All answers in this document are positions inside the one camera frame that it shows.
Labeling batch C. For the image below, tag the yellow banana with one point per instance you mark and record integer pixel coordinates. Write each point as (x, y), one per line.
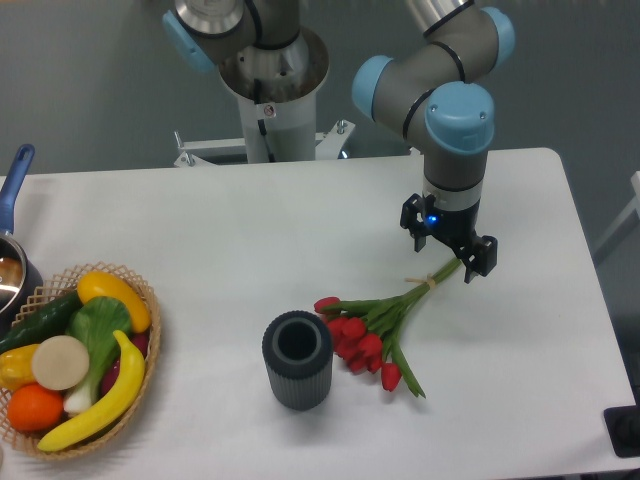
(106, 410)

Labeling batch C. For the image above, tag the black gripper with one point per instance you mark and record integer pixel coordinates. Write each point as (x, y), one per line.
(450, 217)

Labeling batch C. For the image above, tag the red tulip bouquet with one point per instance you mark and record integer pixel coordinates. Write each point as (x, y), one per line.
(366, 334)

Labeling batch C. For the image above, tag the black device at edge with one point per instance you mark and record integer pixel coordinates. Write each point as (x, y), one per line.
(623, 429)

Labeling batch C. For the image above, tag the green cucumber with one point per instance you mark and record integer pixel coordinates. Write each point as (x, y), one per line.
(50, 320)

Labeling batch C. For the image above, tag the green bok choy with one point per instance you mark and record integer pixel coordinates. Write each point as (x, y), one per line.
(93, 325)

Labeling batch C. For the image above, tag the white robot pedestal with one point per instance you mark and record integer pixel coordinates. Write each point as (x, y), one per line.
(276, 93)

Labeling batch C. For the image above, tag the woven wicker basket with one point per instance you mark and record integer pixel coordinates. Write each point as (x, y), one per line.
(53, 288)

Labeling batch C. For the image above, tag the yellow bell pepper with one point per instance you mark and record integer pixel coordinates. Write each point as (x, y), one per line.
(16, 370)

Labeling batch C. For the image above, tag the dark grey ribbed vase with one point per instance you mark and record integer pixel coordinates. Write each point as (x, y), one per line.
(297, 349)

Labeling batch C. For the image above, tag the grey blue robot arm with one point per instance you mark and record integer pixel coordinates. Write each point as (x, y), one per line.
(431, 99)

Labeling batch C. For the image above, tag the white furniture leg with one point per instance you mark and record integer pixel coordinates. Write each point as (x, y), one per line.
(620, 227)

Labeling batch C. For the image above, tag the blue handled saucepan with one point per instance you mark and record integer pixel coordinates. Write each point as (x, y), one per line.
(19, 277)

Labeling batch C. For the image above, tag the beige round disc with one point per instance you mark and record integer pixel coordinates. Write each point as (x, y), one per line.
(60, 363)

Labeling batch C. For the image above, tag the dark red vegetable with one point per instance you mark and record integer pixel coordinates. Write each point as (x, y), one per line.
(141, 341)

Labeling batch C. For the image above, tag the orange fruit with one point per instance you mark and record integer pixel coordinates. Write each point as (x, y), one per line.
(34, 408)

